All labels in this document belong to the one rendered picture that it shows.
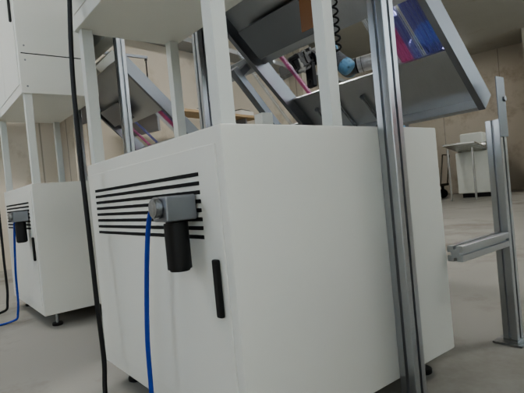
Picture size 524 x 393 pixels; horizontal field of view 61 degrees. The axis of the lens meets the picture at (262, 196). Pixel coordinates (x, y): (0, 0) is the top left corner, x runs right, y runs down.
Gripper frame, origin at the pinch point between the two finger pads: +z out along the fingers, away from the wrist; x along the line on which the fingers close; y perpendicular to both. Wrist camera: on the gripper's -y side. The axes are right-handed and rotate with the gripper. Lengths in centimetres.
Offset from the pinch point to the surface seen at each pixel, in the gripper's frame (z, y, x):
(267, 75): 23.6, 6.1, 15.9
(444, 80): 13, -17, 74
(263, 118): 15.0, -10.5, -8.3
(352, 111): 12.6, -18.6, 37.2
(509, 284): 37, -73, 86
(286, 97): 19.4, -4.6, 15.7
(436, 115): 13, -27, 68
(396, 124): 61, -12, 88
